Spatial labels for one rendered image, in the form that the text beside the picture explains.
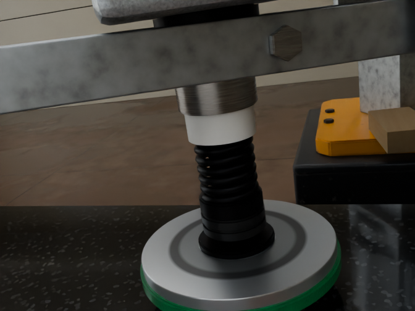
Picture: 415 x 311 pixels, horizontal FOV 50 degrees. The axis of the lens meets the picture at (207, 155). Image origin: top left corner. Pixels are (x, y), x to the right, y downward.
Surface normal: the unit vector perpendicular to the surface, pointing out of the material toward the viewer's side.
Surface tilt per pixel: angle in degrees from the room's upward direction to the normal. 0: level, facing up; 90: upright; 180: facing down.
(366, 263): 0
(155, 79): 90
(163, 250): 0
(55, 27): 90
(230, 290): 0
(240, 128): 90
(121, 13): 113
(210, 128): 90
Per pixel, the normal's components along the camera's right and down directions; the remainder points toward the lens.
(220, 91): 0.13, 0.29
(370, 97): -0.96, 0.21
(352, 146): -0.27, 0.33
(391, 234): -0.14, -0.94
